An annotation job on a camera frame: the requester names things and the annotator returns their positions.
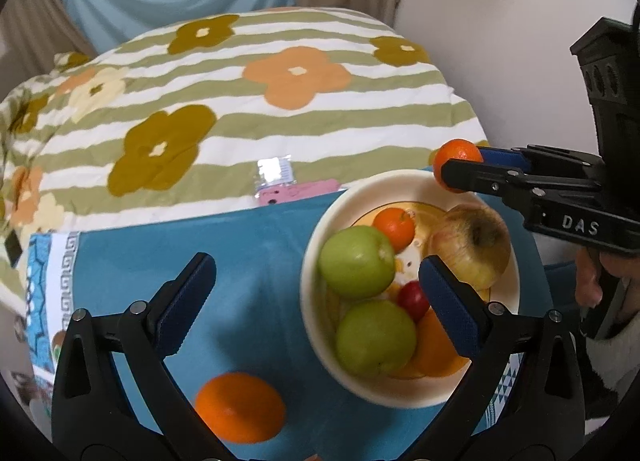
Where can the large red tomato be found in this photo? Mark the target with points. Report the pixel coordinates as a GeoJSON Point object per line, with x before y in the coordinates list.
{"type": "Point", "coordinates": [412, 299]}

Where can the large orange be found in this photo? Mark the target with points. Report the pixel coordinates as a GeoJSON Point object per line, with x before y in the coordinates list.
{"type": "Point", "coordinates": [435, 356]}
{"type": "Point", "coordinates": [241, 408]}

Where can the left beige curtain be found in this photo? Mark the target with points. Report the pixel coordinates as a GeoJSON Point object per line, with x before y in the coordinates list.
{"type": "Point", "coordinates": [37, 30]}

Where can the cream ceramic bowl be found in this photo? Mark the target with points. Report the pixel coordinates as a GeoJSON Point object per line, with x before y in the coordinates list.
{"type": "Point", "coordinates": [416, 192]}

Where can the floral striped duvet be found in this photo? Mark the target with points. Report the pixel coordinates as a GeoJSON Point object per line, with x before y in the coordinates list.
{"type": "Point", "coordinates": [173, 123]}

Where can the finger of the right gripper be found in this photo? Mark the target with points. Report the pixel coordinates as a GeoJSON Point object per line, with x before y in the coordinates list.
{"type": "Point", "coordinates": [544, 160]}
{"type": "Point", "coordinates": [502, 179]}

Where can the small mandarin orange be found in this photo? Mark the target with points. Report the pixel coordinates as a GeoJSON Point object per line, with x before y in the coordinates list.
{"type": "Point", "coordinates": [454, 149]}

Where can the yellow red apple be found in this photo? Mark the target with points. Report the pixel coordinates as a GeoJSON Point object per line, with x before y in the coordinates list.
{"type": "Point", "coordinates": [474, 243]}

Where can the green apple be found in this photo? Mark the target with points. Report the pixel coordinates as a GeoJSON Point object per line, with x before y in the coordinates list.
{"type": "Point", "coordinates": [357, 262]}
{"type": "Point", "coordinates": [375, 338]}

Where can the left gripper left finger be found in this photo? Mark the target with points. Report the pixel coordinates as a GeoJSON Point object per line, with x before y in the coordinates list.
{"type": "Point", "coordinates": [145, 334]}

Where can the right hand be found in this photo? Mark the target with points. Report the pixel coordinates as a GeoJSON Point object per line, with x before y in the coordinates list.
{"type": "Point", "coordinates": [588, 292]}

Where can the pink phone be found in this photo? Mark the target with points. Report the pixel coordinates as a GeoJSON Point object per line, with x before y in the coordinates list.
{"type": "Point", "coordinates": [286, 193]}

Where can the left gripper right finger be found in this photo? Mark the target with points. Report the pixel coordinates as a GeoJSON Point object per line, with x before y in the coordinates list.
{"type": "Point", "coordinates": [472, 329]}

